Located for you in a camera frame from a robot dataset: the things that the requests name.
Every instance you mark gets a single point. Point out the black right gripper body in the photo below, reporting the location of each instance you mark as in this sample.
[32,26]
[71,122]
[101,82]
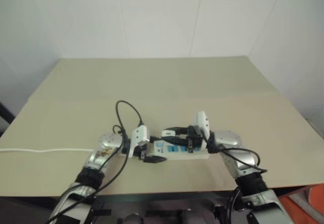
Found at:
[193,139]

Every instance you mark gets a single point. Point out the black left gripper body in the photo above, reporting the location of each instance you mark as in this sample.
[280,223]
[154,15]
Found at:
[141,153]

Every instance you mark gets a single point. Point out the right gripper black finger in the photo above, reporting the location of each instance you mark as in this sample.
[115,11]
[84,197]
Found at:
[179,141]
[180,128]

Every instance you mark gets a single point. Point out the white blue power strip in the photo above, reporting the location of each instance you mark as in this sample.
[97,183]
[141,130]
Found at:
[174,151]

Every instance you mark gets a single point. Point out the white charger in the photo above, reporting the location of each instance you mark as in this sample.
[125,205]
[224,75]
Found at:
[168,133]

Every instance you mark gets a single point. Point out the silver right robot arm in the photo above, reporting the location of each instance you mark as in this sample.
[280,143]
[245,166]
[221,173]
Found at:
[229,137]

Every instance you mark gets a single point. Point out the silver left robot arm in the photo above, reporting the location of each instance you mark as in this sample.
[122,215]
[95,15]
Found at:
[109,141]

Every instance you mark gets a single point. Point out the dark rounded shape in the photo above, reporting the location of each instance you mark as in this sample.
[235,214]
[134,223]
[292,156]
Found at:
[133,219]

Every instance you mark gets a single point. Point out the orange object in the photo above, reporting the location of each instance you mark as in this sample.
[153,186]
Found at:
[316,203]

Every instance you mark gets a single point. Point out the dark object beside table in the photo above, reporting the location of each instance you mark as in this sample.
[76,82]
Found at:
[5,117]

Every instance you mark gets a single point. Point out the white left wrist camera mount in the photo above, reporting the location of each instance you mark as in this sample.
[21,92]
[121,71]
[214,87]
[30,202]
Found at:
[140,135]

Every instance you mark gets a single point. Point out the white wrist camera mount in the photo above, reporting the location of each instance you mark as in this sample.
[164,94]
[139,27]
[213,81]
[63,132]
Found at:
[202,122]
[140,135]

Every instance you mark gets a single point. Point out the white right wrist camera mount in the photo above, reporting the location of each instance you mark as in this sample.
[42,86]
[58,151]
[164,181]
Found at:
[202,122]

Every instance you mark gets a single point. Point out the black table frame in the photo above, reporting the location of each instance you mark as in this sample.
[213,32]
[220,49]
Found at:
[162,203]

